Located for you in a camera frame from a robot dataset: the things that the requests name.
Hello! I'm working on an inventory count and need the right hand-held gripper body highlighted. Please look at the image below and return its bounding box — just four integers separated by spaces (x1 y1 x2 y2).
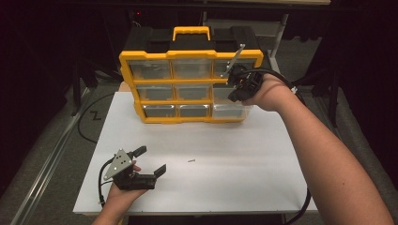
220 43 264 101

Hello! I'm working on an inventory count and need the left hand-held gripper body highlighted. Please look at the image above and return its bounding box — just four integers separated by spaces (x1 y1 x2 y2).
103 148 158 191

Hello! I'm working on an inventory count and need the clear plastic drawer bin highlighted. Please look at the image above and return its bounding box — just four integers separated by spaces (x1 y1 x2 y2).
212 83 253 120

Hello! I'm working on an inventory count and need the yellow black organizer cabinet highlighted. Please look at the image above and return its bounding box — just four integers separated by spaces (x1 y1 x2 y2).
118 25 265 125

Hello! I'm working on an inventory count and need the person's left hand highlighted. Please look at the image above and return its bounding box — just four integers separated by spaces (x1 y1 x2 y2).
101 184 148 212

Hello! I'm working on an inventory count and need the person's right hand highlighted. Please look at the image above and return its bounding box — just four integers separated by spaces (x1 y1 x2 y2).
243 74 297 113

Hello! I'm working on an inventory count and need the grid of clear drawers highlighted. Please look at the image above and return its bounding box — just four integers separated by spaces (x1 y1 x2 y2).
128 58 257 118

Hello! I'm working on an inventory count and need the black metal stand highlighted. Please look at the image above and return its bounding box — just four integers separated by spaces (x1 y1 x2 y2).
294 67 342 128
69 57 123 117

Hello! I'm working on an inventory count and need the left hand-held gripper black cable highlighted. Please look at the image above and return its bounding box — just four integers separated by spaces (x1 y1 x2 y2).
98 157 115 207

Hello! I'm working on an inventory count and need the black floor cable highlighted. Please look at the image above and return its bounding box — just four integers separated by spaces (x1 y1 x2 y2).
77 92 117 144

